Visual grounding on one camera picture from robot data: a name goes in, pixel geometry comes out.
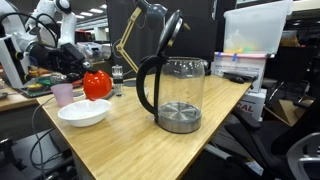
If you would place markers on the grey frame office chair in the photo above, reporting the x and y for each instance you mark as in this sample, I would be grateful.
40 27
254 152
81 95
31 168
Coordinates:
296 150

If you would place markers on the black tray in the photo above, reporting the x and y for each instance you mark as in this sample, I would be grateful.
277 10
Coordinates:
36 93

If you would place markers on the pink plastic cup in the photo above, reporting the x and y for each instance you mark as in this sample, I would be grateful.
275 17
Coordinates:
62 95

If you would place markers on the black flat device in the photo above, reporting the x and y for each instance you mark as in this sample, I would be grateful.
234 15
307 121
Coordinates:
248 76

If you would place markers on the white ceramic bowl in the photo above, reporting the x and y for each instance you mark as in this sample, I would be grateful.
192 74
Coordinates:
83 116

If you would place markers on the black office chair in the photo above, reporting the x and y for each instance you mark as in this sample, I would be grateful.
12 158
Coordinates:
266 146

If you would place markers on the green bowl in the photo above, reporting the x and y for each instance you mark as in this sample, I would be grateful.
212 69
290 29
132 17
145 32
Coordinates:
45 81

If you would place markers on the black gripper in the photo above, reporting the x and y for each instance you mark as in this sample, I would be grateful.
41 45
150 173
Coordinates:
70 58

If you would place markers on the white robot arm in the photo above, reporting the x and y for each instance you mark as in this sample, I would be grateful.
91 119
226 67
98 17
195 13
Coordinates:
66 30

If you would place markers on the clear plastic storage bin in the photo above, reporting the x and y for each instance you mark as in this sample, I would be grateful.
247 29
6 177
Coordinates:
256 30

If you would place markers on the brown cardboard box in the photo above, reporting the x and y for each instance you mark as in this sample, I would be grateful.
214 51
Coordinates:
283 110

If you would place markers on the tall glass pepper grinder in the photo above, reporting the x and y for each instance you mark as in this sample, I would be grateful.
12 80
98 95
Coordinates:
117 80

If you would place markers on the metal bowl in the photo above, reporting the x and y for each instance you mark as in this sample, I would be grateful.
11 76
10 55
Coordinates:
58 79

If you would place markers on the white box with blue tape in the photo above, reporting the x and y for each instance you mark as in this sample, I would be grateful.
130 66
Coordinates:
240 68

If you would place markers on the glass electric kettle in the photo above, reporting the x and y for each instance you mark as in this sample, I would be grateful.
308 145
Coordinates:
180 116

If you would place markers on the white box with red print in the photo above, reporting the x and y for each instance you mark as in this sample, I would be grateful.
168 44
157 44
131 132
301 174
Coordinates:
253 106

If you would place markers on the black curtain backdrop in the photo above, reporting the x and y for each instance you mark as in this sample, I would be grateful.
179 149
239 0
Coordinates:
200 8

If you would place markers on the orange plastic bowl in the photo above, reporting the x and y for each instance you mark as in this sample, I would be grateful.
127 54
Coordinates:
98 85

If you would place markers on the black computer mouse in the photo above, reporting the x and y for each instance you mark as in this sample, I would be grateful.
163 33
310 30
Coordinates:
237 80

